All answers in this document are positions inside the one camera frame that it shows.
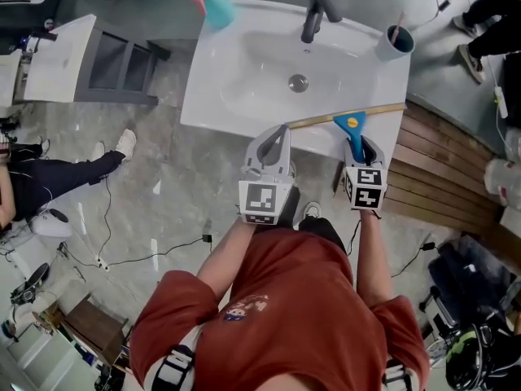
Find white ceramic sink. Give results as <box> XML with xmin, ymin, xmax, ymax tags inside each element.
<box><xmin>179</xmin><ymin>0</ymin><xmax>412</xmax><ymax>167</ymax></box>

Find person's orange shirt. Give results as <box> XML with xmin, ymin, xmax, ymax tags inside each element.
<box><xmin>129</xmin><ymin>227</ymin><xmax>431</xmax><ymax>391</ymax></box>

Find white side table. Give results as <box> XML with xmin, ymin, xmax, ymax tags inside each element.
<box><xmin>0</xmin><ymin>13</ymin><xmax>171</xmax><ymax>108</ymax></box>

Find white chair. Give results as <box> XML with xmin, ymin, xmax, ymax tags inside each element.
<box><xmin>30</xmin><ymin>207</ymin><xmax>74</xmax><ymax>239</ymax></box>

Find teal spray bottle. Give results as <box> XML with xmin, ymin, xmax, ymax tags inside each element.
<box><xmin>190</xmin><ymin>0</ymin><xmax>237</xmax><ymax>32</ymax></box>

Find person's left leg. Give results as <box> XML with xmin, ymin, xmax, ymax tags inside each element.
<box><xmin>276</xmin><ymin>185</ymin><xmax>302</xmax><ymax>231</ymax></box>

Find metal sink drain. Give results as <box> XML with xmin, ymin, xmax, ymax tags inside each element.
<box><xmin>287</xmin><ymin>73</ymin><xmax>310</xmax><ymax>94</ymax></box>

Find wooden sink cabinet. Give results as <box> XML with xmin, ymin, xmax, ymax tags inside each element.
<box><xmin>332</xmin><ymin>163</ymin><xmax>348</xmax><ymax>199</ymax></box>

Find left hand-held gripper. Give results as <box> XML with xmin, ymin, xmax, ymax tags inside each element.
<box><xmin>237</xmin><ymin>124</ymin><xmax>296</xmax><ymax>226</ymax></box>

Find grey cup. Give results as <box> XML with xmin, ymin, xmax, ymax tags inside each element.
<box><xmin>374</xmin><ymin>24</ymin><xmax>416</xmax><ymax>63</ymax></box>

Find blue squeegee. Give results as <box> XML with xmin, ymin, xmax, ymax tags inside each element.
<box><xmin>286</xmin><ymin>103</ymin><xmax>408</xmax><ymax>165</ymax></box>

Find pink toothbrush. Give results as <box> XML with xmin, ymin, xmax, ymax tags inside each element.
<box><xmin>390</xmin><ymin>10</ymin><xmax>406</xmax><ymax>42</ymax></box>

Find wooden slat platform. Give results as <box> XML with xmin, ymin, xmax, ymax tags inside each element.
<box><xmin>381</xmin><ymin>99</ymin><xmax>506</xmax><ymax>236</ymax></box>

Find person's right forearm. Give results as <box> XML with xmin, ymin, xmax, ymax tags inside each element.
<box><xmin>357</xmin><ymin>209</ymin><xmax>394</xmax><ymax>310</ymax></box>

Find dark wooden side table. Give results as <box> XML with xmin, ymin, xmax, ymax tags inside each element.
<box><xmin>64</xmin><ymin>297</ymin><xmax>129</xmax><ymax>367</ymax></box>

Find person's right white shoe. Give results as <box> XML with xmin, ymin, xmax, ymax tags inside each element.
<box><xmin>302</xmin><ymin>201</ymin><xmax>323</xmax><ymax>222</ymax></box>

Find black faucet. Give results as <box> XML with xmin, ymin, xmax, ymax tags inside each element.
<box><xmin>300</xmin><ymin>0</ymin><xmax>344</xmax><ymax>45</ymax></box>

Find white plastic bags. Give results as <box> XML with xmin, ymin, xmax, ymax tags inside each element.
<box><xmin>484</xmin><ymin>125</ymin><xmax>521</xmax><ymax>210</ymax></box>

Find white black harness strap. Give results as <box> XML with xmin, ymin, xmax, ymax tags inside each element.
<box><xmin>381</xmin><ymin>358</ymin><xmax>417</xmax><ymax>391</ymax></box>
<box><xmin>153</xmin><ymin>343</ymin><xmax>197</xmax><ymax>391</ymax></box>

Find black green backpack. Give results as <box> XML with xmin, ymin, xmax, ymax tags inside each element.
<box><xmin>444</xmin><ymin>323</ymin><xmax>521</xmax><ymax>391</ymax></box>

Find person's right leg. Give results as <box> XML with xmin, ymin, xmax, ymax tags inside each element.
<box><xmin>298</xmin><ymin>215</ymin><xmax>348</xmax><ymax>254</ymax></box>

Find person's leg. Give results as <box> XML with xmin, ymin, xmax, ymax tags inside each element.
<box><xmin>276</xmin><ymin>185</ymin><xmax>302</xmax><ymax>231</ymax></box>
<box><xmin>298</xmin><ymin>215</ymin><xmax>348</xmax><ymax>254</ymax></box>

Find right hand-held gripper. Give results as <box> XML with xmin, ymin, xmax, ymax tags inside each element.
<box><xmin>340</xmin><ymin>134</ymin><xmax>388</xmax><ymax>211</ymax></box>

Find person's left forearm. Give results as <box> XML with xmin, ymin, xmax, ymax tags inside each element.
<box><xmin>196</xmin><ymin>217</ymin><xmax>258</xmax><ymax>301</ymax></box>

